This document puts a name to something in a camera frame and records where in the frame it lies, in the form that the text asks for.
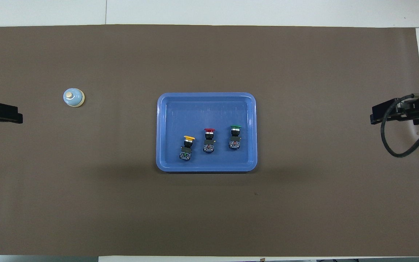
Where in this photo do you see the green push button switch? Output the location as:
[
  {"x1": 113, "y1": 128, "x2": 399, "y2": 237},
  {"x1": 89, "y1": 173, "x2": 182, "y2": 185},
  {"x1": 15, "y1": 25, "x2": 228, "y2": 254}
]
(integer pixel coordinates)
[{"x1": 228, "y1": 125, "x2": 242, "y2": 150}]

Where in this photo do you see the blue plastic tray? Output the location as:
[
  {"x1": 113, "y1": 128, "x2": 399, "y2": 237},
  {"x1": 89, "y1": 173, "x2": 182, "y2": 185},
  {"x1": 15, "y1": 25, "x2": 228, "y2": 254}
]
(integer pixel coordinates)
[{"x1": 156, "y1": 92, "x2": 258, "y2": 172}]

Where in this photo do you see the yellow push button switch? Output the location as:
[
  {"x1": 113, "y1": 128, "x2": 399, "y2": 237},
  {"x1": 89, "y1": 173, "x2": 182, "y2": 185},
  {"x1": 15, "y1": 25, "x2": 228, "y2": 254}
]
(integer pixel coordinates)
[{"x1": 179, "y1": 135, "x2": 196, "y2": 162}]

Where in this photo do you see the black right arm gripper cable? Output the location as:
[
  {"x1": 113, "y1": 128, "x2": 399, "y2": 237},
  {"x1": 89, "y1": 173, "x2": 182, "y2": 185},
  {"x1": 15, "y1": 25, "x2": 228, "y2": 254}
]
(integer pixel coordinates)
[{"x1": 380, "y1": 94, "x2": 419, "y2": 158}]

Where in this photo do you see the brown table mat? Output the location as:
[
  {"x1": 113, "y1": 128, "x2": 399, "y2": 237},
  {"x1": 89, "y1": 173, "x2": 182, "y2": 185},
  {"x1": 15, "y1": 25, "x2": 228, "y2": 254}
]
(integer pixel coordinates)
[{"x1": 0, "y1": 24, "x2": 419, "y2": 257}]

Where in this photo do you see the light blue call bell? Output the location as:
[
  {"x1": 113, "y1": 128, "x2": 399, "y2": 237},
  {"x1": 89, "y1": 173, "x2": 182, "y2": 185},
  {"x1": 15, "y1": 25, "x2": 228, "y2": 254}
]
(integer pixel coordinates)
[{"x1": 63, "y1": 88, "x2": 85, "y2": 108}]

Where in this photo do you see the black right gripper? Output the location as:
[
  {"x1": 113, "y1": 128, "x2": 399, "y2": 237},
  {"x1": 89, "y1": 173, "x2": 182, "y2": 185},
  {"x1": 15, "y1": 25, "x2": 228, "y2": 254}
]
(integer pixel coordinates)
[{"x1": 370, "y1": 95, "x2": 419, "y2": 126}]

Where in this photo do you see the red push button switch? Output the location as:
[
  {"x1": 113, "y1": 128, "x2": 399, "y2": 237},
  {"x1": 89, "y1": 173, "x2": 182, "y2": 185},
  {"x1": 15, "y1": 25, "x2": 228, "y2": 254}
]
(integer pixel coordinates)
[{"x1": 203, "y1": 128, "x2": 216, "y2": 153}]

